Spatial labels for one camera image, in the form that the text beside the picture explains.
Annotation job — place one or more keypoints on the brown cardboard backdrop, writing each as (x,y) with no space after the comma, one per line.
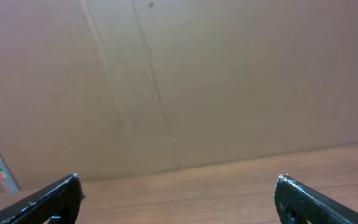
(110,89)

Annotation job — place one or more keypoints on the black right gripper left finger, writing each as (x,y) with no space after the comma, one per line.
(58,202)

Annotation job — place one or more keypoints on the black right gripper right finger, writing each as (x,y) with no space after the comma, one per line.
(297,203)

